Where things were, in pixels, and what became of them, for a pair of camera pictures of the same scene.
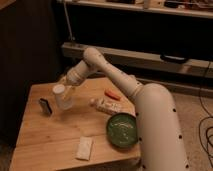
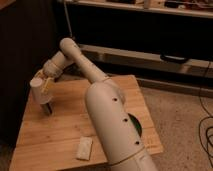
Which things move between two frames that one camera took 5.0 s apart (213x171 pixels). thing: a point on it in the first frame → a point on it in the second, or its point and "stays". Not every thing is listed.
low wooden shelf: (149, 62) stays
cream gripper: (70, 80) → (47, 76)
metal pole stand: (69, 21) stays
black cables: (208, 120) stays
